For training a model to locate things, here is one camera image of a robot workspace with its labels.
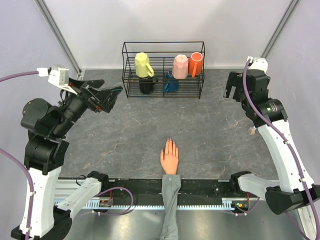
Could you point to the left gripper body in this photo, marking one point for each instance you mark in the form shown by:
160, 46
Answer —
74, 105

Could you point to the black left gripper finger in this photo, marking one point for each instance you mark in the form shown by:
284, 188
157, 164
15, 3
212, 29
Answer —
105, 98
80, 86

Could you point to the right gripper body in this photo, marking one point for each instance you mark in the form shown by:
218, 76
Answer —
237, 79

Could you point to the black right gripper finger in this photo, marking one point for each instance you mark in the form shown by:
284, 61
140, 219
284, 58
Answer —
228, 87
237, 93

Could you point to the glitter nail polish bottle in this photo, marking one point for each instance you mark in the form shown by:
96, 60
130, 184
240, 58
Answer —
252, 131

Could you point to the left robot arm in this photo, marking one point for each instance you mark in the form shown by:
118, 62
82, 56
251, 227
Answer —
47, 126

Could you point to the grey sleeved forearm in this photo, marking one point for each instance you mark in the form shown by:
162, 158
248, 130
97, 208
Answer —
170, 205

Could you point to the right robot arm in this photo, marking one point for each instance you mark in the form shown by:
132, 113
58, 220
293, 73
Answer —
270, 119

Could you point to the mannequin hand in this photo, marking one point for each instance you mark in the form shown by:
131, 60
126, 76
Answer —
169, 157

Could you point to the orange mug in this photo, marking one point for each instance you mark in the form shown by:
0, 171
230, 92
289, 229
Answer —
195, 64

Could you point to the black mug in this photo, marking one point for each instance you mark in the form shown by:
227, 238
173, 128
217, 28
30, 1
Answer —
146, 84

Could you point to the yellow faceted mug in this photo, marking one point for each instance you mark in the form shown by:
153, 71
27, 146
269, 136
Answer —
143, 68

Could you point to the pink faceted mug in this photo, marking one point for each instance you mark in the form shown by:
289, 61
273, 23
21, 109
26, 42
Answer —
180, 67

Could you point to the blue mug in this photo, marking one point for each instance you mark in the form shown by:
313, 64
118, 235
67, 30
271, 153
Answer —
171, 84

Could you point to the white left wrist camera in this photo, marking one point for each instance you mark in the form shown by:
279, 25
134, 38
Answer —
57, 76

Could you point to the black wire rack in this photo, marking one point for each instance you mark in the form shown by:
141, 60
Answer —
161, 56

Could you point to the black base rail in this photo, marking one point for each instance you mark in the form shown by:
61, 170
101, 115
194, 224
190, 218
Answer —
193, 191

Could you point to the grey slotted cable duct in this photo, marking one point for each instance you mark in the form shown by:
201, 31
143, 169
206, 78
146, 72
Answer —
98, 204

